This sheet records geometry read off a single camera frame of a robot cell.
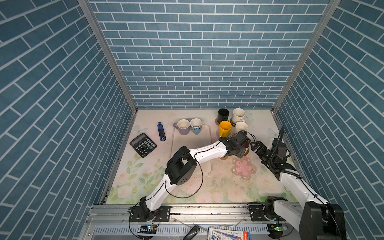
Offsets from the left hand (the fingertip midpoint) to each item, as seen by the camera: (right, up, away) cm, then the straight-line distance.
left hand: (241, 150), depth 89 cm
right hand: (+7, +4, -2) cm, 9 cm away
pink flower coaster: (+2, -11, +2) cm, 11 cm away
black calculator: (-63, +2, +8) cm, 64 cm away
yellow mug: (-8, +13, +11) cm, 19 cm away
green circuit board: (-51, -35, -17) cm, 64 cm away
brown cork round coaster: (+5, -2, +6) cm, 8 cm away
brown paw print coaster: (-9, -5, +4) cm, 12 cm away
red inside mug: (+3, +4, -1) cm, 5 cm away
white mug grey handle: (-37, +15, +16) cm, 43 cm away
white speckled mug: (+2, +22, +16) cm, 27 cm away
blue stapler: (-52, +11, +15) cm, 55 cm away
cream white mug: (+4, +15, +11) cm, 19 cm away
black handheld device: (-29, -32, -24) cm, 50 cm away
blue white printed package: (-19, -34, -22) cm, 45 cm away
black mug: (-8, +23, +18) cm, 30 cm away
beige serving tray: (-30, +3, +13) cm, 33 cm away
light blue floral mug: (-28, +16, +15) cm, 35 cm away
